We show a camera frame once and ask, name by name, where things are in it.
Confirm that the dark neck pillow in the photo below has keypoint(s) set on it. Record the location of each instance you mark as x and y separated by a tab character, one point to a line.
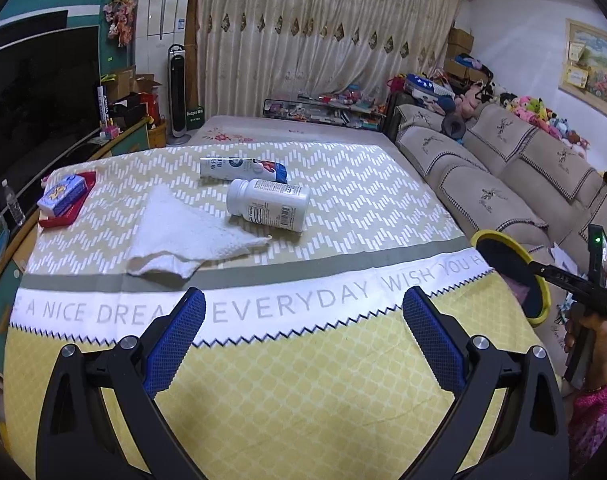
453	127

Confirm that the blue white tissue pack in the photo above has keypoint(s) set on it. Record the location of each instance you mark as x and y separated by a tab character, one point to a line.
60	195

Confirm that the beige sofa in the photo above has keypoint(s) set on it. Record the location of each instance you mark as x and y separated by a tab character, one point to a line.
523	195

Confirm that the yellow basket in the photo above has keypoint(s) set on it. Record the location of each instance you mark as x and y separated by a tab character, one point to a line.
157	136

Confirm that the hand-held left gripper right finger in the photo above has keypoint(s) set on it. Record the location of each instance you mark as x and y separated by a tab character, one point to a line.
428	335

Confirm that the cream curtain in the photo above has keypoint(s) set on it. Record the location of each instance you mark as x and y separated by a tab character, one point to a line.
308	35

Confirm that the white pill bottle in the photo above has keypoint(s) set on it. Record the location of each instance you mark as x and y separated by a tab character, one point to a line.
273	205

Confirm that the white towel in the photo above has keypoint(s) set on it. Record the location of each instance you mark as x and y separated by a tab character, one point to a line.
183	230

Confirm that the red tray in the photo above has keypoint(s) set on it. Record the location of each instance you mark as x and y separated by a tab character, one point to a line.
83	195

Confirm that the black television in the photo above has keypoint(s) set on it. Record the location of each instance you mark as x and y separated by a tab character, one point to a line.
33	100

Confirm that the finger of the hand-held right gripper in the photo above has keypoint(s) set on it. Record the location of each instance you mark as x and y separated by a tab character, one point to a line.
558	276

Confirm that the clear water bottle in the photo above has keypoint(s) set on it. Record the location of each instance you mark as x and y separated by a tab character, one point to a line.
14	205

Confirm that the blue star-printed case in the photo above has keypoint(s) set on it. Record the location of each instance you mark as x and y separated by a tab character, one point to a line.
426	85

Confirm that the floral folded mattress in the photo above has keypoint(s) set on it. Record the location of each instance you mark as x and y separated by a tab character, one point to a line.
243	135

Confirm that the pile of plush toys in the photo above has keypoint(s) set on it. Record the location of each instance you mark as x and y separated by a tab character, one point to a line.
538	112

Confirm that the cluttered low glass table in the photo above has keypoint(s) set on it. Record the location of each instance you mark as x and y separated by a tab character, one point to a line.
328	107

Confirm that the white standing air conditioner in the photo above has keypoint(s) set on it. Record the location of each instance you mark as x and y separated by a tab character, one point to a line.
158	15

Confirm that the stack of cardboard boxes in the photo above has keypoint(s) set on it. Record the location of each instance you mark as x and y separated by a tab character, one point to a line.
458	45

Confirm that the open cardboard boxes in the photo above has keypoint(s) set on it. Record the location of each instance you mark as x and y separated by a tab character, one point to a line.
133	90

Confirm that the black tower fan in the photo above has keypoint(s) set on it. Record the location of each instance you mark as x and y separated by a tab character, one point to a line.
178	90

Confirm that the framed painting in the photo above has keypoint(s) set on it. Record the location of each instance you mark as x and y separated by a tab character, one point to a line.
598	65

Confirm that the white blue squeeze tube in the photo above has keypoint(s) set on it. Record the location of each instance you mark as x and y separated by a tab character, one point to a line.
233	167

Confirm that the artificial flower bunch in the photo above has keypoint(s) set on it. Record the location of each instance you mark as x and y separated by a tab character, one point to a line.
120	15

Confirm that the person's right forearm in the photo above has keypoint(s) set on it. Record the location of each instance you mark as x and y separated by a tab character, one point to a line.
598	420

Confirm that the person's right hand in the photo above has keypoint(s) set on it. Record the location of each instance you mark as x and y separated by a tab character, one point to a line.
601	330

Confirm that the white loose papers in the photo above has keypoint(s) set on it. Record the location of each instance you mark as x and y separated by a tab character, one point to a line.
563	255

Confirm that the black yellow-rimmed trash bin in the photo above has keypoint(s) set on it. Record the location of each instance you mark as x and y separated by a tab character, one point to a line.
503	270

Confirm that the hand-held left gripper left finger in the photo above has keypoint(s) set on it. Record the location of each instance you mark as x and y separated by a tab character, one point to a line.
183	335

